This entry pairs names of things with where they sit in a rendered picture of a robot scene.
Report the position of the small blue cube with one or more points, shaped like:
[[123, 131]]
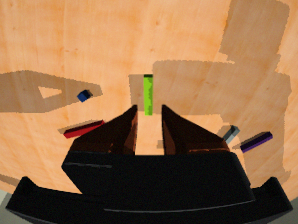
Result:
[[83, 96]]

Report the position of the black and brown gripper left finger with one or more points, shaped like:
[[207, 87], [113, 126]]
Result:
[[114, 136]]

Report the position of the grey rectangular block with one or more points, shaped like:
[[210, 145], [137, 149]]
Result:
[[230, 135]]

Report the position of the lime green rod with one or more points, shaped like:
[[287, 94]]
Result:
[[148, 94]]

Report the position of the red rod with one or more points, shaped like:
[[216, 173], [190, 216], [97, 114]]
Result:
[[80, 130]]

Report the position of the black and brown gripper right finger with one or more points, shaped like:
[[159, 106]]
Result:
[[188, 137]]

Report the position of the purple rod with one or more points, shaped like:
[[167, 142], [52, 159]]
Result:
[[256, 142]]

